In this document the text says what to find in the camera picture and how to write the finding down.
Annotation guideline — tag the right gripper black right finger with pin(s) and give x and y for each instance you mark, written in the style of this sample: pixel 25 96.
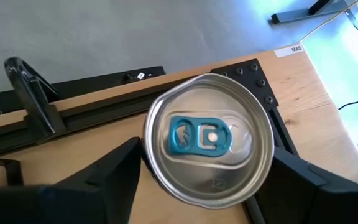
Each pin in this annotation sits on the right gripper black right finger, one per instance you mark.
pixel 315 202

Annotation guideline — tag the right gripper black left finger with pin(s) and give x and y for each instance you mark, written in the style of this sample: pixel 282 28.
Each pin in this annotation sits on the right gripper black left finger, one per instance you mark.
pixel 73 202

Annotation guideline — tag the blue silver beverage can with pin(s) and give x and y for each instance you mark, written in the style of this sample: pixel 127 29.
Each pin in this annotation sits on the blue silver beverage can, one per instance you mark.
pixel 210 174

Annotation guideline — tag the black bar with white sticker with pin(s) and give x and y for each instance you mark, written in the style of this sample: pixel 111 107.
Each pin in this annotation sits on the black bar with white sticker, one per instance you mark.
pixel 89 85

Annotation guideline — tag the white paper label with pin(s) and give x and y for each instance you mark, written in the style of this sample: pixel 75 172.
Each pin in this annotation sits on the white paper label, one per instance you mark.
pixel 289 50

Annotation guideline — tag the desk leg with grey foot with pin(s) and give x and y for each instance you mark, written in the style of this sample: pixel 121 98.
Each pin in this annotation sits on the desk leg with grey foot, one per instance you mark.
pixel 294 15

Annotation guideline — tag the black aluminium table frame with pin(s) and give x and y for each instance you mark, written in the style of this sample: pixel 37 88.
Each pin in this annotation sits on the black aluminium table frame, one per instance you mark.
pixel 104 107

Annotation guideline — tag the black corner bracket plate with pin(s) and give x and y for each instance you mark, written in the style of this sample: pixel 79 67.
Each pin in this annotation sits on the black corner bracket plate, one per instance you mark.
pixel 247 74

